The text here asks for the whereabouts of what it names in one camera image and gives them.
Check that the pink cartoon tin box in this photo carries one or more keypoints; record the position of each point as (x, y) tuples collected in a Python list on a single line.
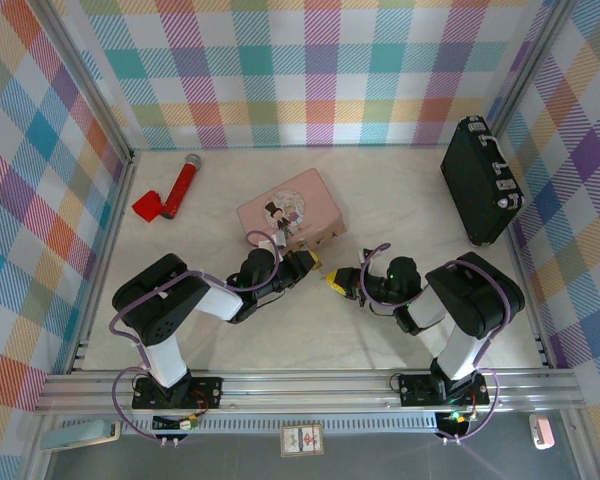
[(290, 205)]

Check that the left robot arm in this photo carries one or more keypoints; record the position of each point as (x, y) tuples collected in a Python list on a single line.
[(160, 305)]

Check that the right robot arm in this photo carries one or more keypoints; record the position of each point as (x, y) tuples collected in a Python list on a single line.
[(480, 295)]

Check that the black hard case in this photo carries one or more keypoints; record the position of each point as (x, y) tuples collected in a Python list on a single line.
[(475, 185)]

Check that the red toy block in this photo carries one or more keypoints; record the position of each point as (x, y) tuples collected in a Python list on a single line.
[(147, 206)]

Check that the playing card box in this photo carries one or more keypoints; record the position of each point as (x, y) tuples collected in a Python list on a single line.
[(302, 440)]

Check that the pink and white device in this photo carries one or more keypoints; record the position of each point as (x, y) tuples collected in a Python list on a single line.
[(541, 431)]

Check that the light teal pedal box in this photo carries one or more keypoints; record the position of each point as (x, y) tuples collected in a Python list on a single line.
[(80, 435)]

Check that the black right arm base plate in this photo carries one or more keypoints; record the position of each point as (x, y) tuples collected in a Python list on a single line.
[(420, 390)]

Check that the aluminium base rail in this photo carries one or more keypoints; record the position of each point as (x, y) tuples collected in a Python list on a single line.
[(305, 395)]

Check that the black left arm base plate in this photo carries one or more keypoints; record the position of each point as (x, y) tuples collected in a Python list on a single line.
[(205, 392)]

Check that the aluminium side rail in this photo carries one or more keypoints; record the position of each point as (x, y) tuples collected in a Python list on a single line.
[(530, 310), (105, 260)]

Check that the aluminium frame post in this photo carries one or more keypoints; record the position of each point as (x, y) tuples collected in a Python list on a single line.
[(530, 65), (80, 75)]

